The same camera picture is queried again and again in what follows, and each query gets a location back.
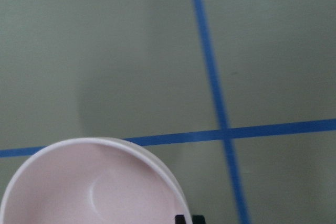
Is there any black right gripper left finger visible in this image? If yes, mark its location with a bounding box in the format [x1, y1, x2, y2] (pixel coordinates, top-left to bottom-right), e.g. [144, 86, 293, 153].
[175, 215, 186, 224]

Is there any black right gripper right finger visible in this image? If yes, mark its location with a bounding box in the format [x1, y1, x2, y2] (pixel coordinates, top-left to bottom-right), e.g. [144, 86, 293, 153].
[192, 215, 205, 224]

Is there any pink bowl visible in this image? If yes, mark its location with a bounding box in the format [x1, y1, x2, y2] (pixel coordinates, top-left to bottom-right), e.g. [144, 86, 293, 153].
[1, 138, 192, 223]

